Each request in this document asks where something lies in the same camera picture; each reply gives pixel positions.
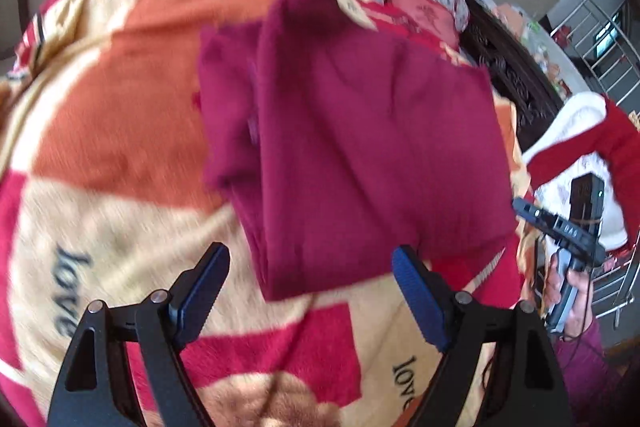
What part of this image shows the red coat with white trim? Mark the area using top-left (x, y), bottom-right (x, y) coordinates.
top-left (522, 92), bottom-right (640, 253)

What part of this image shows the dark carved wooden headboard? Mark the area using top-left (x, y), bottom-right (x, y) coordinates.
top-left (457, 0), bottom-right (571, 138)

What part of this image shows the person's right forearm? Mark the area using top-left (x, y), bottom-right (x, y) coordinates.
top-left (554, 317), bottom-right (640, 427)

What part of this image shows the large red heart pillow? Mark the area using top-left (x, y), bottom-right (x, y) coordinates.
top-left (390, 0), bottom-right (461, 50)

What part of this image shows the person's right hand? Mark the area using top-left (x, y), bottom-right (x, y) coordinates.
top-left (546, 252), bottom-right (597, 344)

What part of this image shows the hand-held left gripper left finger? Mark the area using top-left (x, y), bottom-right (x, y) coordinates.
top-left (47, 242), bottom-right (232, 427)

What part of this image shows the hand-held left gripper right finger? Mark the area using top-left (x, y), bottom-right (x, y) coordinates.
top-left (391, 245), bottom-right (573, 427)

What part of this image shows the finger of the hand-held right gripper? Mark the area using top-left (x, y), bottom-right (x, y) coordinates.
top-left (512, 198), bottom-right (555, 233)

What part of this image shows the printed fleece blanket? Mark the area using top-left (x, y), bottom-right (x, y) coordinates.
top-left (0, 0), bottom-right (546, 427)

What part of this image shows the orange bag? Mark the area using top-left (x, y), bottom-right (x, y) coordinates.
top-left (495, 4), bottom-right (526, 30)

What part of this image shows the maroon knit garment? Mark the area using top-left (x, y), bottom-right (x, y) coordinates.
top-left (195, 0), bottom-right (518, 303)

